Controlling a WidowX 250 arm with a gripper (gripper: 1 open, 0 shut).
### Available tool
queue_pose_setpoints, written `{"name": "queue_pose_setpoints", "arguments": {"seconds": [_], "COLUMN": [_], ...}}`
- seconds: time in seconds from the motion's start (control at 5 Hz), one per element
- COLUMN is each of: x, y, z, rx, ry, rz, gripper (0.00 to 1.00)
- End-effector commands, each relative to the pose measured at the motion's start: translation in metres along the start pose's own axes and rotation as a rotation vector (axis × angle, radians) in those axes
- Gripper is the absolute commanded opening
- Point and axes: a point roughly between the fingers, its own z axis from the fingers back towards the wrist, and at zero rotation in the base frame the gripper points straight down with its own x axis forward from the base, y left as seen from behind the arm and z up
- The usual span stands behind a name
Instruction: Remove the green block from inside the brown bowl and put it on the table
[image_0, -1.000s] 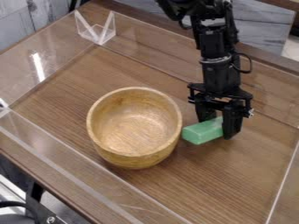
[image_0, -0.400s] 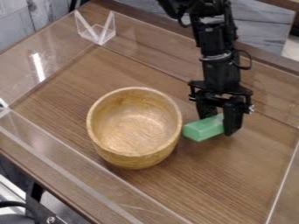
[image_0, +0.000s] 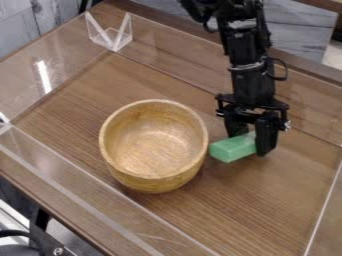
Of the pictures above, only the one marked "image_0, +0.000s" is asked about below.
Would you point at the green rectangular block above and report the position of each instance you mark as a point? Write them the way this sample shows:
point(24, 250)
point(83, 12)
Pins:
point(231, 149)

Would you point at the clear acrylic corner bracket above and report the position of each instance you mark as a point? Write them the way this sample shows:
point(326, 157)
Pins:
point(110, 38)

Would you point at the brown wooden bowl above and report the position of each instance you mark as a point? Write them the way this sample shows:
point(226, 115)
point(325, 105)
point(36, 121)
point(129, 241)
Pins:
point(154, 141)

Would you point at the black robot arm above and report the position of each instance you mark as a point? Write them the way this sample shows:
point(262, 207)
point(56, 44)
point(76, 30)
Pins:
point(239, 21)

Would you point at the clear acrylic tray wall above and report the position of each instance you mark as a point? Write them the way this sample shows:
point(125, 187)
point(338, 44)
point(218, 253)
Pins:
point(99, 213)

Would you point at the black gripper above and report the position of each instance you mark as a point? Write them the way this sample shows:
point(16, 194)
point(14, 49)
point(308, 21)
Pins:
point(251, 105)

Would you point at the black table leg frame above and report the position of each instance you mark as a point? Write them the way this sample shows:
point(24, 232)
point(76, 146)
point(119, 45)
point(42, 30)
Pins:
point(42, 244)

